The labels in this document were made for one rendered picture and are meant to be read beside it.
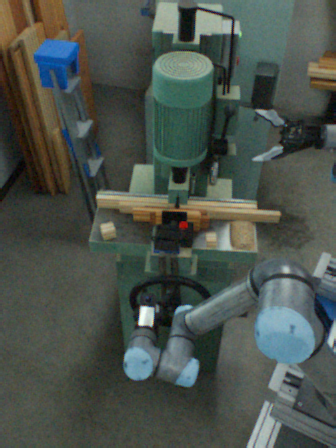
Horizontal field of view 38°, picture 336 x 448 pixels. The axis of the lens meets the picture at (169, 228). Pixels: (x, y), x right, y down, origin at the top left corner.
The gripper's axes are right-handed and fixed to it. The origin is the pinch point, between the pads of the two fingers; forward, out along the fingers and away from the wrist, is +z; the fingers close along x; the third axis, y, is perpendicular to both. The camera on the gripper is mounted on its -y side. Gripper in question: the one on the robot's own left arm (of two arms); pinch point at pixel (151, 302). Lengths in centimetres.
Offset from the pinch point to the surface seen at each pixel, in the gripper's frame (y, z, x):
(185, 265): -9.1, 11.3, 10.3
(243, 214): -22.6, 32.4, 30.6
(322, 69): -81, 199, 91
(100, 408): 76, 47, -27
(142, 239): -14.1, 22.5, -5.7
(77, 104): -57, 105, -49
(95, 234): -14.9, 23.2, -23.0
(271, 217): -22, 33, 41
